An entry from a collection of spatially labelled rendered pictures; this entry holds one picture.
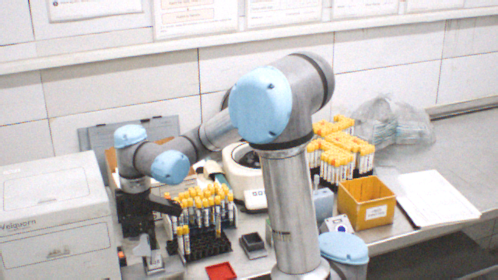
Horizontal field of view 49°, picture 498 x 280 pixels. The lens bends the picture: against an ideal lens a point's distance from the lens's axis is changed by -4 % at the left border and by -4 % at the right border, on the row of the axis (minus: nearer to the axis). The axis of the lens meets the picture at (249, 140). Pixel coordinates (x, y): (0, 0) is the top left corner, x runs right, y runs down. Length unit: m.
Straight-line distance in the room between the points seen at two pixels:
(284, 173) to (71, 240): 0.60
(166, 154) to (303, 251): 0.38
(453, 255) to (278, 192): 1.81
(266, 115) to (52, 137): 1.15
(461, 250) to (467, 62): 0.86
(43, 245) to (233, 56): 0.97
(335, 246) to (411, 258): 1.48
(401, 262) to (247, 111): 1.79
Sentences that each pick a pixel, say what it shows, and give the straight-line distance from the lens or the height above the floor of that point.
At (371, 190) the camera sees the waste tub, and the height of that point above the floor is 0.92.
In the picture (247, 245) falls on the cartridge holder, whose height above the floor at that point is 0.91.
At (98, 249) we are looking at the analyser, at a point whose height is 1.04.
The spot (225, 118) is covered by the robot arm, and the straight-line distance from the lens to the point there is 1.21.
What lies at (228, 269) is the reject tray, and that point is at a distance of 1.56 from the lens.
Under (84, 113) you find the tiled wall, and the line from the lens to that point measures 1.93.
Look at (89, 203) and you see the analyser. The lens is 1.34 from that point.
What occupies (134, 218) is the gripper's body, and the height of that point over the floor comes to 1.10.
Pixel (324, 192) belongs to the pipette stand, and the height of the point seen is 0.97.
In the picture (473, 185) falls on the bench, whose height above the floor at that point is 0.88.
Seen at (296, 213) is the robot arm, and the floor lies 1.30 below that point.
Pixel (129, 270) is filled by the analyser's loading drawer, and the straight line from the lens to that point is 1.53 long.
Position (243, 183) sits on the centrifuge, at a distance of 1.78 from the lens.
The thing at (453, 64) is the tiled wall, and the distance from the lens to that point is 2.52.
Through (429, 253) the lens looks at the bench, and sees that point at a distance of 2.71.
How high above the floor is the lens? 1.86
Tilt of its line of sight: 26 degrees down
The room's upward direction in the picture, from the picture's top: 1 degrees counter-clockwise
